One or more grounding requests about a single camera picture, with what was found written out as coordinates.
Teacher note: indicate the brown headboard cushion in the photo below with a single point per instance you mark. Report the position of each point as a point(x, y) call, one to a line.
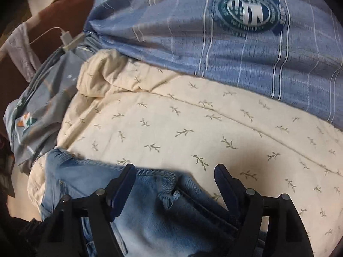
point(44, 31)

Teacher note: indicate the white phone charger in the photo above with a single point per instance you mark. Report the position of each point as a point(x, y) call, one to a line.
point(66, 38)

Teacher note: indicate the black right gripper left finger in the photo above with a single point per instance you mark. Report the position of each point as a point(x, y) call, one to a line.
point(64, 233)

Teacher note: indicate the grey lilac cloth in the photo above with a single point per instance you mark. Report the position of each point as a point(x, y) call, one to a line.
point(20, 52)

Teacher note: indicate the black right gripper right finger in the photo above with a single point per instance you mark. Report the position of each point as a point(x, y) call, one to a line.
point(286, 234)

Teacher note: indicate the blue denim jeans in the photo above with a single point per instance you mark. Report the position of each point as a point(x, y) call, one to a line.
point(166, 214)

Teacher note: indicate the grey patterned blanket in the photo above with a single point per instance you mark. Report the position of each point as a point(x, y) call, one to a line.
point(34, 120)

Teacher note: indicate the cream leaf-print bedsheet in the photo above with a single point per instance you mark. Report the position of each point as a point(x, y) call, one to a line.
point(128, 112)

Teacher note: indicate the blue plaid duvet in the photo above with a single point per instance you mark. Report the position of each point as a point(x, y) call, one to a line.
point(287, 50)

